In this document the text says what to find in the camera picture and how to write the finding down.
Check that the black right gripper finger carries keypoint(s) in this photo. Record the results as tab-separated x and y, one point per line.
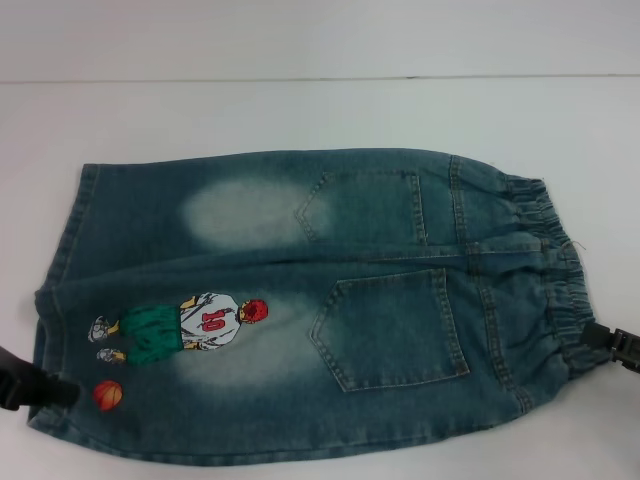
610	345

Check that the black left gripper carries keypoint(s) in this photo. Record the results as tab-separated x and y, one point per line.
20	385

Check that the blue denim shorts with print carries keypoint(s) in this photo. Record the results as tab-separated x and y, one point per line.
300	280

